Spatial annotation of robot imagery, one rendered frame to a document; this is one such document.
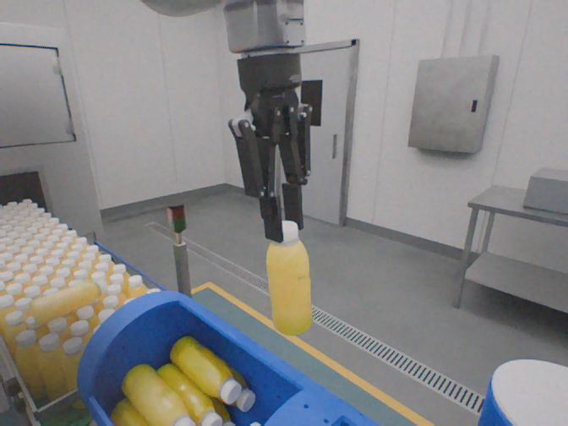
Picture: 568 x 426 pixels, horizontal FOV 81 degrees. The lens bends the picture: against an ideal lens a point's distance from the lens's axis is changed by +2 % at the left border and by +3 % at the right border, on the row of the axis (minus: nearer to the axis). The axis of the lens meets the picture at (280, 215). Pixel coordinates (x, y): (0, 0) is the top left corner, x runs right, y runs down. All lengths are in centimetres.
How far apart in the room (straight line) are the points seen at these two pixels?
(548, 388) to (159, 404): 80
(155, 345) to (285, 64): 67
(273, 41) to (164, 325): 66
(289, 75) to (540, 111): 325
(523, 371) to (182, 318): 80
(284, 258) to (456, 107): 310
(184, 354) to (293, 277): 37
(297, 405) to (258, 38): 46
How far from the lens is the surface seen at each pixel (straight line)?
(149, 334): 83
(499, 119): 362
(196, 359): 76
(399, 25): 401
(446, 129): 350
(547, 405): 96
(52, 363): 103
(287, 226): 48
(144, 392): 73
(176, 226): 128
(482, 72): 343
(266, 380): 78
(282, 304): 52
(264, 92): 41
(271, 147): 42
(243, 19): 40
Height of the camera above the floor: 163
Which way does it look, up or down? 20 degrees down
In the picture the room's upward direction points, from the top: straight up
